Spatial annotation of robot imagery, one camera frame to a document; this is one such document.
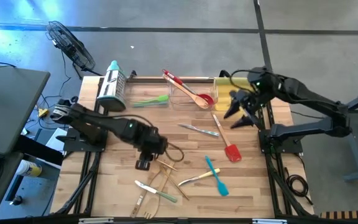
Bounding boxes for red slotted spoon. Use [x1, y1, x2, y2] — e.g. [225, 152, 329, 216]
[162, 68, 216, 106]

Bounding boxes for black fan power cable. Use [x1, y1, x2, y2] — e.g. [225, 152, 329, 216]
[57, 50, 73, 94]

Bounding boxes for small wooden spork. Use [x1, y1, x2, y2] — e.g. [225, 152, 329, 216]
[162, 73, 211, 110]

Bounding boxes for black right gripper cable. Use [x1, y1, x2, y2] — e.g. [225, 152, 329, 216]
[229, 68, 259, 94]

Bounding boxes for coiled black cable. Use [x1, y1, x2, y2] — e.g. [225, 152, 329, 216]
[283, 166, 314, 206]

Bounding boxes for knife with green handle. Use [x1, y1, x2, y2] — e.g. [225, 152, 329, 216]
[134, 180, 178, 203]

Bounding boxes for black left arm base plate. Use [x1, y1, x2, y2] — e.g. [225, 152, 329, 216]
[55, 126, 109, 153]

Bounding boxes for blue silicone spatula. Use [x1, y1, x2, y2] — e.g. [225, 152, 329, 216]
[204, 155, 230, 197]

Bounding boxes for clear plastic bin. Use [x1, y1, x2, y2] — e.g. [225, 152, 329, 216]
[124, 76, 171, 106]
[168, 74, 219, 107]

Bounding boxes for black round knob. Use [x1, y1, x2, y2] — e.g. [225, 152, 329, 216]
[9, 194, 24, 206]

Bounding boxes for blue-grey table frame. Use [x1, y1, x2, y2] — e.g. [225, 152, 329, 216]
[323, 85, 358, 183]

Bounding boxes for silver table knife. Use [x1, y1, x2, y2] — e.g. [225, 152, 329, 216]
[177, 123, 221, 138]

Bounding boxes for dark grey desk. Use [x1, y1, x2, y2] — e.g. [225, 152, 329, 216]
[0, 67, 51, 156]

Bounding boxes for green silicone spoon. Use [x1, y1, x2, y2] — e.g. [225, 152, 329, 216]
[132, 94, 170, 106]

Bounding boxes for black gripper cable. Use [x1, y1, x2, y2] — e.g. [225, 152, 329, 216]
[229, 68, 259, 94]
[162, 141, 185, 163]

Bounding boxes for knife with cream handle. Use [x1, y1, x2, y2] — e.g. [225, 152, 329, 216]
[177, 167, 221, 187]

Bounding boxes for black aluminium table frame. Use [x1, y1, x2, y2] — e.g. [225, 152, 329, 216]
[53, 77, 315, 218]

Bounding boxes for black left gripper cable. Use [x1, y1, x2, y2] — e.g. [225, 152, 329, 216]
[162, 141, 185, 163]

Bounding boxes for steel box grater teal handle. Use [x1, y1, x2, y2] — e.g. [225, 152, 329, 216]
[96, 60, 127, 112]

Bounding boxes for black and tan striped board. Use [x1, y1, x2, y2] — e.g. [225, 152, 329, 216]
[319, 210, 358, 220]

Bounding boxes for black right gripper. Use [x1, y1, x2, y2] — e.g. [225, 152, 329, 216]
[223, 90, 262, 129]

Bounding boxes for red spatula wooden handle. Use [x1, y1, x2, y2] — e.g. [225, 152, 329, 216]
[210, 111, 242, 163]

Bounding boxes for long wooden spoon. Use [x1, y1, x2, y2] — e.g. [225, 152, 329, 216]
[129, 167, 162, 219]

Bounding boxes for grey metal shelf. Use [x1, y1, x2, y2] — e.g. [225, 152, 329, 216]
[0, 152, 62, 220]

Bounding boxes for white and yellow canister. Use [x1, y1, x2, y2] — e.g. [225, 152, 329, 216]
[15, 159, 43, 178]

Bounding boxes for yellow plastic bin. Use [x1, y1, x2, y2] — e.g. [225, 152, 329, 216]
[213, 77, 264, 112]

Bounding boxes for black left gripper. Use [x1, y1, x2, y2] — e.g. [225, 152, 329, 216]
[135, 124, 168, 171]

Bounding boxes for white metal bracket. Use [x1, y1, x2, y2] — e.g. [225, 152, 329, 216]
[78, 217, 115, 224]
[252, 218, 288, 224]

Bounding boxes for white paper sheet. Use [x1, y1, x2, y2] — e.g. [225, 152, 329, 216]
[45, 126, 68, 152]

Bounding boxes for black floor fan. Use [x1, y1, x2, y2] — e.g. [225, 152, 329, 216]
[45, 20, 96, 73]

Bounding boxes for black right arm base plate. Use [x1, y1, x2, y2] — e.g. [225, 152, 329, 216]
[257, 129, 304, 155]

